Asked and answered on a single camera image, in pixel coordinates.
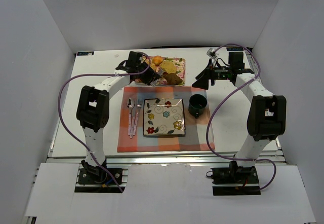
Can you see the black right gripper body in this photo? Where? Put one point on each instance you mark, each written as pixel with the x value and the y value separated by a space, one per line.
pixel 210 74

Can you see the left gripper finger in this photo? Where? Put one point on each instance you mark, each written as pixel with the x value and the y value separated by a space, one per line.
pixel 141 79
pixel 158 75

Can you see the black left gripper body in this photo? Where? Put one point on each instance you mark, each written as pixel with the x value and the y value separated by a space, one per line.
pixel 152 73

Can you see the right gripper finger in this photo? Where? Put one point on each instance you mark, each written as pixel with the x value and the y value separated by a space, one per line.
pixel 205 72
pixel 201 83

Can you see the yellow bread slice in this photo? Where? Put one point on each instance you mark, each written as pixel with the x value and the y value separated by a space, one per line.
pixel 168 66

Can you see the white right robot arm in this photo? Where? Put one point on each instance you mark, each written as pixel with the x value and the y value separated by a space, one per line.
pixel 267 115

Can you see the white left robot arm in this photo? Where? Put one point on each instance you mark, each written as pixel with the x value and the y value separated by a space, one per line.
pixel 93 107

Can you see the small golden bread roll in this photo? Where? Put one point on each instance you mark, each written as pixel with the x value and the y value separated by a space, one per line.
pixel 157 60

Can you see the brown chocolate muffin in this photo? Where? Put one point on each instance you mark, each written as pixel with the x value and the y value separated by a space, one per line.
pixel 172 79

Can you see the floral serving tray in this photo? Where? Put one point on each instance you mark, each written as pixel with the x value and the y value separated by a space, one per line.
pixel 180 64

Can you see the dark green mug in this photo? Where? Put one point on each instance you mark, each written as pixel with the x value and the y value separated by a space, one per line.
pixel 197 105

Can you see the square floral plate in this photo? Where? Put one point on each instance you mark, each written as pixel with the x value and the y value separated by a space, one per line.
pixel 163 117

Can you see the checkered orange placemat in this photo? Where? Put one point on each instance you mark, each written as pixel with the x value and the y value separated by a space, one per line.
pixel 195 138

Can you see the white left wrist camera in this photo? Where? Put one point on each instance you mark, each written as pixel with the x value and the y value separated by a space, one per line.
pixel 154 83

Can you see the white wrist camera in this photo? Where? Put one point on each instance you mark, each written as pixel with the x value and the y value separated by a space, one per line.
pixel 212 53
pixel 154 83

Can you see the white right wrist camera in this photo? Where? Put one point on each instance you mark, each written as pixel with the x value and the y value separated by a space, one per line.
pixel 212 53

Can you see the silver fork pink handle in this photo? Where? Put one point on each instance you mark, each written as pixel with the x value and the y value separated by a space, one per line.
pixel 138 108

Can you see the silver spoon pink handle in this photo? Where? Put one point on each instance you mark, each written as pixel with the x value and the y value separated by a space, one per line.
pixel 130 106

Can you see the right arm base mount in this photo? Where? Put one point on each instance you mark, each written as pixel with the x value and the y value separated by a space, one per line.
pixel 234 180

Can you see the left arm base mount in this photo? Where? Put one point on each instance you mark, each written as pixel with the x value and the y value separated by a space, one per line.
pixel 93 179

